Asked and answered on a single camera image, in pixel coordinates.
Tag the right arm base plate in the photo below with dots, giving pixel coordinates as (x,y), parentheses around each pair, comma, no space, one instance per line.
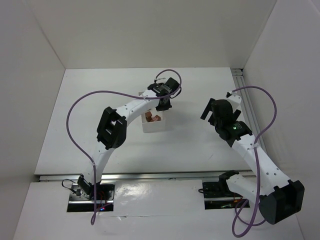
(217,190)

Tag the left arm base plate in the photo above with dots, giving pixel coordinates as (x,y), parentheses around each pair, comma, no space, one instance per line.
(105,194)

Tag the small brown wood cube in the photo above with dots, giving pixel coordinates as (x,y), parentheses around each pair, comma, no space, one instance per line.
(148,116)

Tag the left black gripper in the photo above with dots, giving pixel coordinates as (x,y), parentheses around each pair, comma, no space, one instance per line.
(163,104)

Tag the front aluminium rail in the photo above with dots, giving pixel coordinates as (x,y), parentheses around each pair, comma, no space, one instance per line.
(140,176)

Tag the right side aluminium rail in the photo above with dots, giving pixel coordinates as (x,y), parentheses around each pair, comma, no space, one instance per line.
(246,105)

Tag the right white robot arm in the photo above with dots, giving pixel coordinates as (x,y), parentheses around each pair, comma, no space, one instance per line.
(277,196)

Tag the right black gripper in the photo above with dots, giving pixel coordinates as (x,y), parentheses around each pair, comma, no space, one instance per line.
(208,113)

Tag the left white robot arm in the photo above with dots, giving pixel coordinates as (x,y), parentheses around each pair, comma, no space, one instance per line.
(112,129)

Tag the U-shaped brown wood block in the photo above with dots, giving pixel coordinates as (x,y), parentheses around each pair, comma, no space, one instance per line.
(157,118)

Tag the aluminium rail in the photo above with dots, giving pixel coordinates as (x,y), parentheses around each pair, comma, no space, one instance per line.
(140,176)
(246,105)

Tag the white front cover board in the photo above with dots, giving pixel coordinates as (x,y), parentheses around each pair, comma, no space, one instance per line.
(158,198)

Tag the white perforated plastic box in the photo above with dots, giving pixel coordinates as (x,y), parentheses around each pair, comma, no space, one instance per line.
(155,126)

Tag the notched brown wood block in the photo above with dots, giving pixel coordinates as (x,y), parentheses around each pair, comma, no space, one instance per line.
(151,120)

